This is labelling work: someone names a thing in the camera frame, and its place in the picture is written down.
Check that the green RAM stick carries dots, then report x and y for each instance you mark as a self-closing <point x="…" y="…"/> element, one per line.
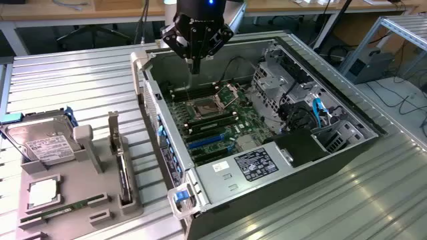
<point x="67" y="208"/>

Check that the silver chipset heatsink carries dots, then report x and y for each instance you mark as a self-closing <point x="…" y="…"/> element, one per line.
<point x="249" y="143"/>

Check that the blue expansion slot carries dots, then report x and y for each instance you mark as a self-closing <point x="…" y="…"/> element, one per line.
<point x="205" y="142"/>

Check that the aluminium frame table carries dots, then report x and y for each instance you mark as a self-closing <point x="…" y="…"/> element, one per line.
<point x="401" y="25"/>

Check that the grey floor machine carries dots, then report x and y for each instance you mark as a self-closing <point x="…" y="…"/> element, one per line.
<point x="374" y="67"/>

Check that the grey parts rack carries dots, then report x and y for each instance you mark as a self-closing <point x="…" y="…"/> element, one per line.
<point x="83" y="185"/>

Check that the hard disk with blue carrier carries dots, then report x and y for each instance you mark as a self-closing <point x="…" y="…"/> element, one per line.
<point x="36" y="140"/>

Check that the metal disk bay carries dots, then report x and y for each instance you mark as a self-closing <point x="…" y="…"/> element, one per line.
<point x="337" y="142"/>

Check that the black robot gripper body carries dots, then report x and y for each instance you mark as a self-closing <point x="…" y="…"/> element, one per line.
<point x="201" y="12"/>

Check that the black office chair base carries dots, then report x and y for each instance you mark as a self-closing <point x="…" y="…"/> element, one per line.
<point x="94" y="30"/>

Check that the black graphics card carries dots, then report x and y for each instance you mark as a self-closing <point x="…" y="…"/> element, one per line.
<point x="123" y="175"/>

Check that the black plastic air shroud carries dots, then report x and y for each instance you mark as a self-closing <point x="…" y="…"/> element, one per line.
<point x="301" y="147"/>

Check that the silver CPU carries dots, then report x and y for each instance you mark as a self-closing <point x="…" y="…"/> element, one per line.
<point x="43" y="192"/>

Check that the metal socket cover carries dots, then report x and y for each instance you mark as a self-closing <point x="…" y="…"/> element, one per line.
<point x="229" y="93"/>

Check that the grey power supply unit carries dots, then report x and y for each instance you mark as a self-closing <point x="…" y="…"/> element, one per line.
<point x="214" y="185"/>

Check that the black expansion slot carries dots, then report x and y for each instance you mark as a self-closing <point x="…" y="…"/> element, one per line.
<point x="209" y="151"/>
<point x="214" y="157"/>

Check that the open grey PC case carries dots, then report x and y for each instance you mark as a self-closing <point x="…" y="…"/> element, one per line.
<point x="301" y="180"/>

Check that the black RAM slot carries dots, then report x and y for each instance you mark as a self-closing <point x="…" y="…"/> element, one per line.
<point x="194" y="90"/>
<point x="195" y="96"/>

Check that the wooden box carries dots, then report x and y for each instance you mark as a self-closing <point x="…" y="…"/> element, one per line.
<point x="116" y="5"/>

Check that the metal drive cage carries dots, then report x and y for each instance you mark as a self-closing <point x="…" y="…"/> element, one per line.
<point x="270" y="82"/>

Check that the wooden desk with white legs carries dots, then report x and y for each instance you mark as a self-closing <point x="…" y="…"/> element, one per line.
<point x="283" y="8"/>

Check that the CPU socket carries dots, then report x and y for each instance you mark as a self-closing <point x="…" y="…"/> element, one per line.
<point x="205" y="108"/>

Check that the RAM stick with white label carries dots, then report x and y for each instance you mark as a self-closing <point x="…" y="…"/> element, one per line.
<point x="210" y="126"/>

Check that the long wooden desk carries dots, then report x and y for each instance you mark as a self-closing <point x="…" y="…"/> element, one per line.
<point x="34" y="13"/>

